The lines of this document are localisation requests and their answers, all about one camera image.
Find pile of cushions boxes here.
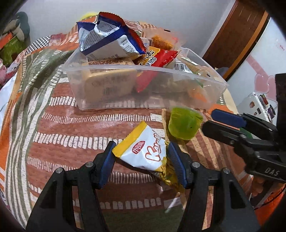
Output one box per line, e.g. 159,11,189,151
1,12,30,67

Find blue chip bag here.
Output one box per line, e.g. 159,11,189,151
77,12,146,61

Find wooden wardrobe white doors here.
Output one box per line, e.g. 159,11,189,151
223,18,285,113

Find green jelly cup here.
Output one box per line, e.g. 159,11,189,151
168,106,204,141

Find yellow foam headboard tube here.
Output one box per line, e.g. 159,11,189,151
80,12,98,21

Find checkered patchwork blanket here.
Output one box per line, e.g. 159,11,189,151
1,33,66,88

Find orange puffed snack bag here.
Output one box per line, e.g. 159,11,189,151
151,35,173,50

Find yellow white snack packet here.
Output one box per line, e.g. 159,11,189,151
112,121,185,193

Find brown wooden door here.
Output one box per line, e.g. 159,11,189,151
203,1,270,80

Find square bread slice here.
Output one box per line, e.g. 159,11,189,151
78,68,137,103

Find orange striped patchwork quilt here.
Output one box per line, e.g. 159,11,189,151
0,14,256,232

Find red noodle snack bag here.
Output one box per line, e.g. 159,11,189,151
133,46,179,93

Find clear plastic storage bin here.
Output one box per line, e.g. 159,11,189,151
62,49,228,110

